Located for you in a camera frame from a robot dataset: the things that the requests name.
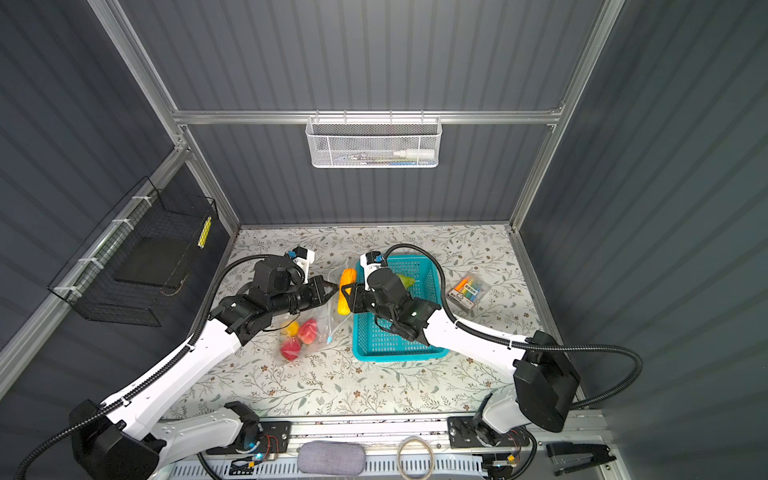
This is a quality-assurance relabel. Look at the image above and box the grey fabric pouch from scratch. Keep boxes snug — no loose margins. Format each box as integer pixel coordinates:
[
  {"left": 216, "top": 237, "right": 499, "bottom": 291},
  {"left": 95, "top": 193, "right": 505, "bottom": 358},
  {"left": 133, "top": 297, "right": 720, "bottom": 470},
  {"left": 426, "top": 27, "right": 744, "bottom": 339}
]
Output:
[{"left": 297, "top": 441, "right": 367, "bottom": 476}]

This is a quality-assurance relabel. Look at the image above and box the green pear toy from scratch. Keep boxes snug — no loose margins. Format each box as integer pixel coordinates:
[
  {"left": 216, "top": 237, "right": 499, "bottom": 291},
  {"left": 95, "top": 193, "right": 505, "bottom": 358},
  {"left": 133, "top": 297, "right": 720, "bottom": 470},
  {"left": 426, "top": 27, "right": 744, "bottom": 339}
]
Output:
[{"left": 397, "top": 274, "right": 416, "bottom": 289}]

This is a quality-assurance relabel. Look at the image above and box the clear zip top bag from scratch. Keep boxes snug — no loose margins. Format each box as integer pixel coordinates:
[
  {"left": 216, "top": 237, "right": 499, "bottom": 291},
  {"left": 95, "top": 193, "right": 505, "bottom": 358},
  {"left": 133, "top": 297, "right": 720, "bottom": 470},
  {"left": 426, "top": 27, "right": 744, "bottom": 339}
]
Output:
[{"left": 275, "top": 266, "right": 356, "bottom": 362}]

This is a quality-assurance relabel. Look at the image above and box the beige cable ring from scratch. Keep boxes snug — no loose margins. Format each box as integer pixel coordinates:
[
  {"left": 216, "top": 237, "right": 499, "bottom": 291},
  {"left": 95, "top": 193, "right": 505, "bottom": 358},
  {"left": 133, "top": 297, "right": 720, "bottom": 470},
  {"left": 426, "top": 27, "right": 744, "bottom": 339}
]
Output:
[{"left": 395, "top": 436, "right": 436, "bottom": 480}]

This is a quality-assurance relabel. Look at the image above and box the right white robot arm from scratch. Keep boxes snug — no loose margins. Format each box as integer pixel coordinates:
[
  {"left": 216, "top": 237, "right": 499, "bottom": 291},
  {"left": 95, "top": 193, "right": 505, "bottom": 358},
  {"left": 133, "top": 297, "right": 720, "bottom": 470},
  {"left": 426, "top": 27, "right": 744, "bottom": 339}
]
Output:
[{"left": 340, "top": 251, "right": 580, "bottom": 446}]

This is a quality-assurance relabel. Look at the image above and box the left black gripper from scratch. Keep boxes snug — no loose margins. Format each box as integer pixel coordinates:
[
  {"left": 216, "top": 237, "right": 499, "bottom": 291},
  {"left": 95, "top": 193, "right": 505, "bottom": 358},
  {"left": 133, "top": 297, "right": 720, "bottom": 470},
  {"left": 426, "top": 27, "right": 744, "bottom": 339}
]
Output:
[{"left": 270, "top": 275, "right": 339, "bottom": 319}]

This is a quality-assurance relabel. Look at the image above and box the teal plastic basket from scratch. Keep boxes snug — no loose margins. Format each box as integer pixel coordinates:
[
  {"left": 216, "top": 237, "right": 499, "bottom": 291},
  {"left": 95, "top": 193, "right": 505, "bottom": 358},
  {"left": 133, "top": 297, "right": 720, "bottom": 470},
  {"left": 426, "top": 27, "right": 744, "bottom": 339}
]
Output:
[{"left": 350, "top": 254, "right": 451, "bottom": 364}]

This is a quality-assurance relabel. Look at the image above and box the black wire basket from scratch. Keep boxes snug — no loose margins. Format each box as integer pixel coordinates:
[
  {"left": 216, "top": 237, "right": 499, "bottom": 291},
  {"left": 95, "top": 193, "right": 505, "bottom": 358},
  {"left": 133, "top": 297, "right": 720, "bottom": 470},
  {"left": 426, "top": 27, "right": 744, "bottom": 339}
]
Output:
[{"left": 48, "top": 180, "right": 218, "bottom": 327}]

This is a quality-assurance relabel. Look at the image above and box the right black corrugated cable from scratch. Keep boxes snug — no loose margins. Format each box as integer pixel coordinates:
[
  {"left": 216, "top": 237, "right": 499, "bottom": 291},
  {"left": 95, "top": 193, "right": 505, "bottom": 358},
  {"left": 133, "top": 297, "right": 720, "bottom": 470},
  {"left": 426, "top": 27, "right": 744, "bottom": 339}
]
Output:
[{"left": 382, "top": 242, "right": 644, "bottom": 411}]

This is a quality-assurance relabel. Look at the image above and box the black pad in basket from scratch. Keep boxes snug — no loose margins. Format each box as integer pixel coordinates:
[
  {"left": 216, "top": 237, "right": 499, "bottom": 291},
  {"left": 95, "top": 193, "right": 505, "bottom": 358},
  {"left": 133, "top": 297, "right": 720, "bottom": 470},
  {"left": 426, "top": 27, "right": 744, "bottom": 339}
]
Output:
[{"left": 114, "top": 237, "right": 188, "bottom": 289}]

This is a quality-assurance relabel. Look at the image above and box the black corrugated cable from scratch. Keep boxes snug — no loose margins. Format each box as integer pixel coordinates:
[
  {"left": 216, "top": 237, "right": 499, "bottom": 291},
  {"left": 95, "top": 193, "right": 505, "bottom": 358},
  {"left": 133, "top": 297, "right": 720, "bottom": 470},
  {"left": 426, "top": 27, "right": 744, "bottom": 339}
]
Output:
[
  {"left": 382, "top": 242, "right": 644, "bottom": 411},
  {"left": 13, "top": 254, "right": 271, "bottom": 480}
]

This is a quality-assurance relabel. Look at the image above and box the left black corrugated cable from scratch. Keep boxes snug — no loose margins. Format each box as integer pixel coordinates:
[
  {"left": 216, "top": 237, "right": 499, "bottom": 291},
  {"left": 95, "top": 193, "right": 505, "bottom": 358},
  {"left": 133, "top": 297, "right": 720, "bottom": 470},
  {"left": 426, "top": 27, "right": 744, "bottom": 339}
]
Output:
[{"left": 13, "top": 254, "right": 271, "bottom": 480}]

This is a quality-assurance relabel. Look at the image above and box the yellow lemon toy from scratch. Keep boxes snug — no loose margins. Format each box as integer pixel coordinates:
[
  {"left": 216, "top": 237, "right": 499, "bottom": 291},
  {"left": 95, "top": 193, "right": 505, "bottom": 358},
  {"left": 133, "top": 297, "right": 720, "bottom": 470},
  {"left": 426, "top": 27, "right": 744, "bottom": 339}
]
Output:
[{"left": 284, "top": 322, "right": 299, "bottom": 337}]

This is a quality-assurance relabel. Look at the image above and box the clear box of markers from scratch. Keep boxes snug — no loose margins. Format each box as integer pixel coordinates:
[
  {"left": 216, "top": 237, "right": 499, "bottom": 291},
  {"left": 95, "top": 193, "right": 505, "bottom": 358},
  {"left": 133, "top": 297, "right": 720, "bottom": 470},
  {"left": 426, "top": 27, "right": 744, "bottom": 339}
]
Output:
[{"left": 446, "top": 273, "right": 490, "bottom": 316}]

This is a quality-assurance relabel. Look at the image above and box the orange carrot toy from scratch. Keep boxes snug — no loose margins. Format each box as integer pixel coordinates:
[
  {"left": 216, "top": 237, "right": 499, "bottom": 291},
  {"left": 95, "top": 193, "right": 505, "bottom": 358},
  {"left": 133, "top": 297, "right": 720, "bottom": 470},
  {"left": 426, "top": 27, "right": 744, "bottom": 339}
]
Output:
[{"left": 337, "top": 268, "right": 357, "bottom": 316}]

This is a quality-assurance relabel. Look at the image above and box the white wire mesh basket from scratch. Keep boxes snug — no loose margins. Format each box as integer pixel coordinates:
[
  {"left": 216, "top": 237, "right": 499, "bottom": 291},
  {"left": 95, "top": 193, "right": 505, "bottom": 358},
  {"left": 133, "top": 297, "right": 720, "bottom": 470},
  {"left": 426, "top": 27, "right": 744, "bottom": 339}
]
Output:
[{"left": 305, "top": 118, "right": 443, "bottom": 169}]

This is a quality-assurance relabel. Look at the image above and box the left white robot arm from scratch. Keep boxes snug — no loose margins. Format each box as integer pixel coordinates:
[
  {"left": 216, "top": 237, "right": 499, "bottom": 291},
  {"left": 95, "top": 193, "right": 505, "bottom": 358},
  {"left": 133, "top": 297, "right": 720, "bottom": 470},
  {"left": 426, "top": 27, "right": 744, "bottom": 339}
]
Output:
[{"left": 70, "top": 247, "right": 338, "bottom": 479}]

